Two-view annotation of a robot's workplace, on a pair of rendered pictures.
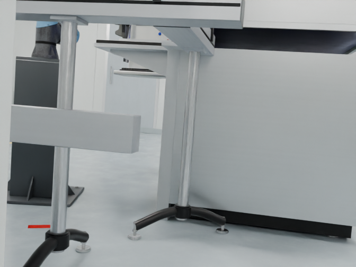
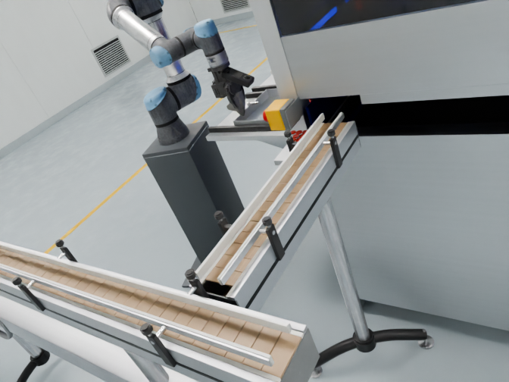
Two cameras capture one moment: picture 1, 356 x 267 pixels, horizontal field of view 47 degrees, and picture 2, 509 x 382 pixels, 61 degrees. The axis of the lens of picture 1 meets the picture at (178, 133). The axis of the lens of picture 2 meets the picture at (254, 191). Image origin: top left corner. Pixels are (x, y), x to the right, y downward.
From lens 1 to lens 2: 1.35 m
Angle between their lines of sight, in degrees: 41
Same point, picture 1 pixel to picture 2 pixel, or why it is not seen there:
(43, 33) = (156, 117)
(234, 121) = (416, 227)
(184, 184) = (356, 324)
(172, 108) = not seen: hidden behind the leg
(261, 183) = (473, 295)
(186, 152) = (348, 296)
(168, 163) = not seen: hidden behind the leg
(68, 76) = (142, 366)
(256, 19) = (416, 87)
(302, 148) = not seen: outside the picture
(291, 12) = (486, 67)
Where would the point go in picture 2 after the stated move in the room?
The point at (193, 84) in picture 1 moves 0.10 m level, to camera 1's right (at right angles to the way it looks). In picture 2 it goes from (329, 230) to (362, 230)
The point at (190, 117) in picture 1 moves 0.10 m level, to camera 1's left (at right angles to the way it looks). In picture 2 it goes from (339, 264) to (310, 264)
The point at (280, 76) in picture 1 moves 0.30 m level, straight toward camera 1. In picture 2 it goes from (480, 170) to (453, 246)
